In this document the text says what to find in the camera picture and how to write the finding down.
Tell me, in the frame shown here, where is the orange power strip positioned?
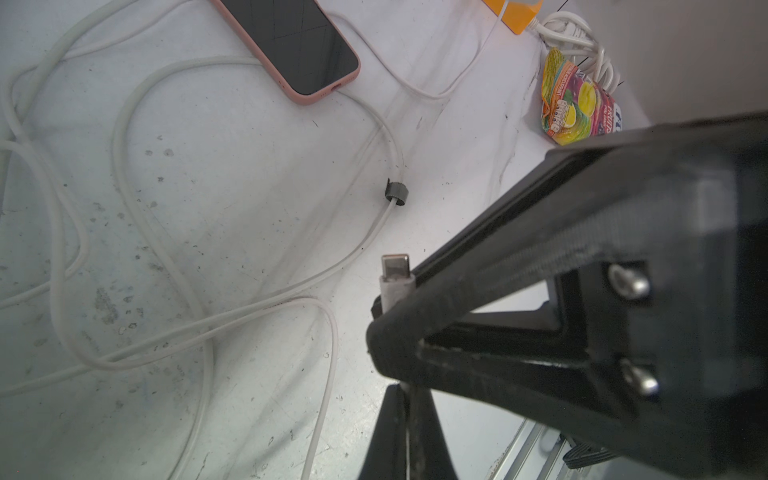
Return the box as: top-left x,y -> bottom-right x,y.
483,0 -> 543,35

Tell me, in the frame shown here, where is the white charging cable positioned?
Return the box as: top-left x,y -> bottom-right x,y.
326,0 -> 511,101
0,0 -> 416,480

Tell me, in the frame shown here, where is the pink case phone right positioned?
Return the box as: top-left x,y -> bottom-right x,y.
212,0 -> 361,105

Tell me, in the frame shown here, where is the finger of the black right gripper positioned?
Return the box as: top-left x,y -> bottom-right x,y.
370,146 -> 721,319
367,200 -> 743,474

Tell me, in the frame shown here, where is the white coiled cord right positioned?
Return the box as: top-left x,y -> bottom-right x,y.
530,10 -> 622,94

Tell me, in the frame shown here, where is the colourful candy bag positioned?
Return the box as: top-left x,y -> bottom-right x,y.
540,48 -> 623,146

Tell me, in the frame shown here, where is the grey cable clip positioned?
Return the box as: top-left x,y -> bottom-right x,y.
384,179 -> 409,206

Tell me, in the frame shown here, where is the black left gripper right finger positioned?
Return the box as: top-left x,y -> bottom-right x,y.
407,386 -> 457,480

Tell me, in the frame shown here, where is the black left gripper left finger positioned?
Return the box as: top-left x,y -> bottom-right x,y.
358,384 -> 407,480

